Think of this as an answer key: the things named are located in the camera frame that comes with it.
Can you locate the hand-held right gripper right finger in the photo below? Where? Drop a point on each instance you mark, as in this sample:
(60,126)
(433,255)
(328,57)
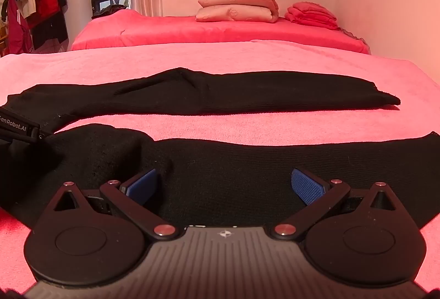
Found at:
(306,186)

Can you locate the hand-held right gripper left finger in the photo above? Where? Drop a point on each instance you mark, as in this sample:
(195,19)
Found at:
(146,183)

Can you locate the black pants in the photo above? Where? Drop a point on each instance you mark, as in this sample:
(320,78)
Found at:
(220,182)

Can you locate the rack of hanging clothes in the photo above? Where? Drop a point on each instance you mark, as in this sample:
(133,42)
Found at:
(32,7)

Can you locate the pink blanket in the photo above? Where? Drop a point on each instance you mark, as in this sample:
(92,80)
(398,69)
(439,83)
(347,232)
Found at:
(213,56)

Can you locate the dark cloth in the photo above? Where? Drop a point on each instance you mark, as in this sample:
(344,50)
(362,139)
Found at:
(109,10)

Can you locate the red bed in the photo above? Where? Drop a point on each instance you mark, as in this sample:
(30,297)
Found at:
(192,30)

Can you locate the folded red blanket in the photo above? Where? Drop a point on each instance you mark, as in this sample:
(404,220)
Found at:
(311,15)

